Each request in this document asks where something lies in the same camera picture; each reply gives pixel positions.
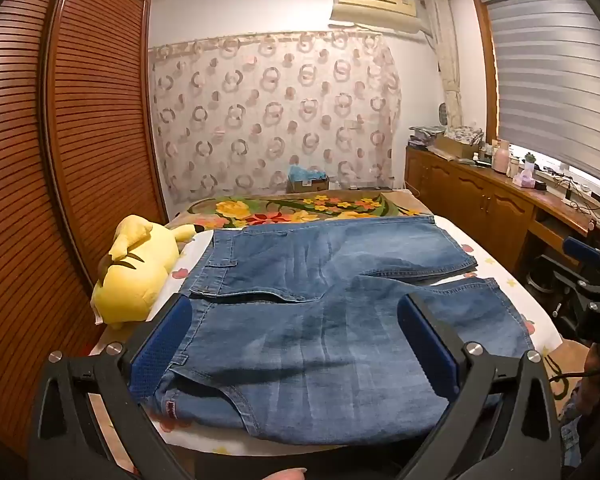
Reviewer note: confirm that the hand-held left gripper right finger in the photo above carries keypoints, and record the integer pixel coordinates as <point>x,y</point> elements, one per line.
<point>425,345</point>

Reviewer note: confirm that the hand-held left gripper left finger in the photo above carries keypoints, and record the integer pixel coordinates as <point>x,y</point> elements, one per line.
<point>165,345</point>

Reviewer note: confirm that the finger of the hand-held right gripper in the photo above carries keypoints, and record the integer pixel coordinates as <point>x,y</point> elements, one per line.
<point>582,251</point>
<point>560,272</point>

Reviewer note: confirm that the blue denim pants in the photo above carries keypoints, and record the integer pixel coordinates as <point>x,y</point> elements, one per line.
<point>305,310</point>

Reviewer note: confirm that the person's left hand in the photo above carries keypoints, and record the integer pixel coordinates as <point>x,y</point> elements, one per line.
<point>282,475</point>

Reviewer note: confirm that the small black dish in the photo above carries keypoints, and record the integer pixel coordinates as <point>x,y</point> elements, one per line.
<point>540,186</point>

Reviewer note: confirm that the yellow plush toy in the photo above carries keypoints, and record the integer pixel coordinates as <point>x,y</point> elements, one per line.
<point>130,270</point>

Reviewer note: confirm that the lilac tissue pack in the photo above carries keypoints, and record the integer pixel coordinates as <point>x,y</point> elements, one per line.
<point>523,179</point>

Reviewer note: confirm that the small potted plant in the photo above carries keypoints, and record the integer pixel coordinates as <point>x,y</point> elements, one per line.
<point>530,160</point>

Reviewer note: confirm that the long wooden cabinet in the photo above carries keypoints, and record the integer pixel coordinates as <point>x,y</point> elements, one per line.
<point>480,200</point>

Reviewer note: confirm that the white jar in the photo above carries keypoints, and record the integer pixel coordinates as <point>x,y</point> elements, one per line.
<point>515,166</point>

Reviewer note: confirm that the pink bottle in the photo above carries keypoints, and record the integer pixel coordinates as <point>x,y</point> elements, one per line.
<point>501,157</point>

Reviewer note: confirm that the open cardboard box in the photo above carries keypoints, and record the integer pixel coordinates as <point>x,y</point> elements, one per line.
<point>455,149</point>

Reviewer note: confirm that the flat black box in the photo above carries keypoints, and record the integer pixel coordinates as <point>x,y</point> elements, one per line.
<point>372,189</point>

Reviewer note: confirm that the floral patterned cloth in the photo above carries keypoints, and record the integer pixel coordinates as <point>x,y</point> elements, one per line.
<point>465,133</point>

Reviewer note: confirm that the grey striped window blind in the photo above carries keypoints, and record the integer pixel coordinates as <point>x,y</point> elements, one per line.
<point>555,85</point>

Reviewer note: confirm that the floral beige blanket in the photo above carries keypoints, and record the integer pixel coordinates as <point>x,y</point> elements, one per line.
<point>280,207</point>

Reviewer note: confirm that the stack of printed papers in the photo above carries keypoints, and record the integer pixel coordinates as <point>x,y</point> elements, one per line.
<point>424,136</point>

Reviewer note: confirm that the grey oval object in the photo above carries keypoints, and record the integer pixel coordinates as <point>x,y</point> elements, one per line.
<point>443,115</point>

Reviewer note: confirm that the small cardboard box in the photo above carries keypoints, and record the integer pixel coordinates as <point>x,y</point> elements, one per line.
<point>307,186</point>

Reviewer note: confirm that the wooden louvred wardrobe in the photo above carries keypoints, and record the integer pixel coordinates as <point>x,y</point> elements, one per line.
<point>80,135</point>

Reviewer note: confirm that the tied beige window curtain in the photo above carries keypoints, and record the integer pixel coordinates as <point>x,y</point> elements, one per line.
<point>447,60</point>

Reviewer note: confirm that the circle patterned sheer curtain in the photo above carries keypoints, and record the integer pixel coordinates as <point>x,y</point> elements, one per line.
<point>280,110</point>

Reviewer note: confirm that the cream wall air conditioner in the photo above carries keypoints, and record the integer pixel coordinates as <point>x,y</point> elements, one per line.
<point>375,7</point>

